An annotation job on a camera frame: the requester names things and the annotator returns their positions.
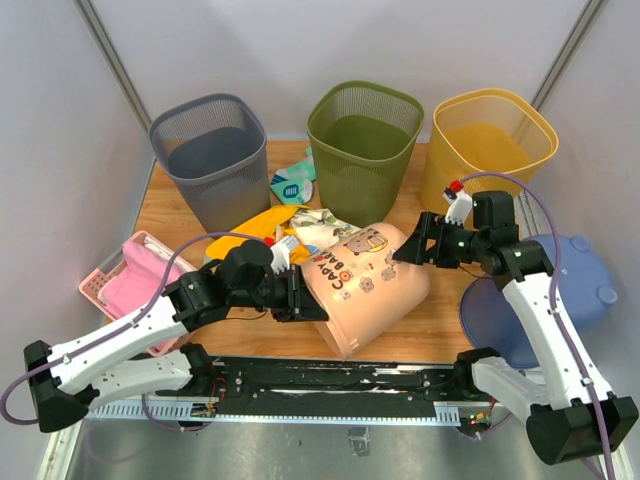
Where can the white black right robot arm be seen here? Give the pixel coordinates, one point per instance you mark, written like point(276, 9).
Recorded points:
point(575, 413)

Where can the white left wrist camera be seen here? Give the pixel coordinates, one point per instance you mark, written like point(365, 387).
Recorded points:
point(285, 253)

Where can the teal white patterned cloth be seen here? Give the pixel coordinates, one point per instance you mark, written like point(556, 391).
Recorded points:
point(294, 185)

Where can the pink cloth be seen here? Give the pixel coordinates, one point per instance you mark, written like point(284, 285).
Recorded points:
point(133, 287)

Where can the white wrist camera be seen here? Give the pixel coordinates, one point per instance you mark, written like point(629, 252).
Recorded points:
point(285, 253)
point(460, 203)

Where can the yellow cloth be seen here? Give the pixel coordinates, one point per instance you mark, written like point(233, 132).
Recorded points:
point(265, 225)

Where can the aluminium frame rail left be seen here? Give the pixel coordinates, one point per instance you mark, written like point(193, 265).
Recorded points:
point(95, 25)

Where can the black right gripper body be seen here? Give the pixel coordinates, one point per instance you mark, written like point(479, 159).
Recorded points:
point(457, 244)

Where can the yellow slatted waste basket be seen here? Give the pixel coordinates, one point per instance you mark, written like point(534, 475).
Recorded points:
point(490, 129)

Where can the grey slatted waste basket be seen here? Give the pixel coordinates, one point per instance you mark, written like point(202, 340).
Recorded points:
point(214, 150)

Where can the green slatted waste basket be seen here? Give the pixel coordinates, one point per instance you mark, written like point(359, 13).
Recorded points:
point(362, 136)

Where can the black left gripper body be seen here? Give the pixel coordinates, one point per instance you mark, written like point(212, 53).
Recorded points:
point(278, 295)

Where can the aluminium frame rail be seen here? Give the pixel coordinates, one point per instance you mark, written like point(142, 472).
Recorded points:
point(95, 25)
point(525, 205)

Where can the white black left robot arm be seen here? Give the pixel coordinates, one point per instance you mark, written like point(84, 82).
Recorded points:
point(69, 380)

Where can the aluminium frame rail right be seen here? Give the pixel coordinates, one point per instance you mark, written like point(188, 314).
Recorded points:
point(525, 205)

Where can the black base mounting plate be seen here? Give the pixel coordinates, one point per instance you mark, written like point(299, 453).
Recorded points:
point(326, 389)

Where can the pink plastic basket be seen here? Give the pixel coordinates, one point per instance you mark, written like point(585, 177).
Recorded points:
point(91, 286)

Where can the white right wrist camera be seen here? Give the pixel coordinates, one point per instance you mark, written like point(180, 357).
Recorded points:
point(460, 203)

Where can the white cartoon print cloth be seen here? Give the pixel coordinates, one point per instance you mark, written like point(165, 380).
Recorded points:
point(320, 225)

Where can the blue plastic bucket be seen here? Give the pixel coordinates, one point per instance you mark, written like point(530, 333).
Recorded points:
point(586, 288)

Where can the peach capybara plastic bucket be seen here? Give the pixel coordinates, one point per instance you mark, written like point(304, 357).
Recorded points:
point(363, 290)

